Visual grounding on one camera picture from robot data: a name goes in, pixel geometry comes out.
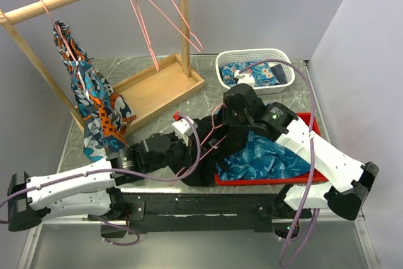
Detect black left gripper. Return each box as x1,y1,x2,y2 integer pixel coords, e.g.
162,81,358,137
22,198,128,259
146,133,207,173

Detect pink wire hanger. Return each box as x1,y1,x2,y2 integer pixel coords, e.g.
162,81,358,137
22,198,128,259
173,103,226,177
129,0,160,72
135,0,204,53

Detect black shorts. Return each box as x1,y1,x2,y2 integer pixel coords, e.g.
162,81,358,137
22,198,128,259
181,115,248,187

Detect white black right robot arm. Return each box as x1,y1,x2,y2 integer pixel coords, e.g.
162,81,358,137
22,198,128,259
222,84,379,220

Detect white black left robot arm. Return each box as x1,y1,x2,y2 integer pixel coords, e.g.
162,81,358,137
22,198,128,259
4,133,201,232

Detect blue floral shorts in basket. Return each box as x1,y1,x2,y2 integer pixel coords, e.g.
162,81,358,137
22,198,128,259
219,61,279,88

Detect blue leaf-print shorts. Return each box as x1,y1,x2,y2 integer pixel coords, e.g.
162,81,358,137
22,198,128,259
217,132,310,181

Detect orange blue patterned shorts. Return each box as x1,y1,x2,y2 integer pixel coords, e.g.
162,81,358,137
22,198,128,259
54,21,137,161

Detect pink hanger holding shorts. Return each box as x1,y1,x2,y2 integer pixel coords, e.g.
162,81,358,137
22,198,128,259
39,0,79,62

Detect dark denim cloth in basket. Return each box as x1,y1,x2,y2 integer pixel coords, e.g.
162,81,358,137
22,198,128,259
271,64,288,85

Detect wooden clothes rack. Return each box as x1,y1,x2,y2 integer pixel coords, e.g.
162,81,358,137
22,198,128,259
1,0,205,134

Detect red plastic tray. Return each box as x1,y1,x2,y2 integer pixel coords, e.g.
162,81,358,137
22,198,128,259
215,112,327,186

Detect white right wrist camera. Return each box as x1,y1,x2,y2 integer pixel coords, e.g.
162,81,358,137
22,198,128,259
234,71,256,88

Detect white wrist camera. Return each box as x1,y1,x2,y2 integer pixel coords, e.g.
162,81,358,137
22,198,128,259
234,71,256,88
172,118,198,146

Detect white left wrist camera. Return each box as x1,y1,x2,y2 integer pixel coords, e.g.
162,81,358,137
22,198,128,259
172,118,198,146

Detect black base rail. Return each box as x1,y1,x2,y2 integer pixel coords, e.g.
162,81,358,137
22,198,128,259
102,193,295,234

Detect aluminium frame rail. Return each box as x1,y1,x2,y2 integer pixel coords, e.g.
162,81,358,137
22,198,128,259
19,212,380,268

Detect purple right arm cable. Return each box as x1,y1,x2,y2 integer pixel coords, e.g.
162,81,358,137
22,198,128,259
239,60,317,268

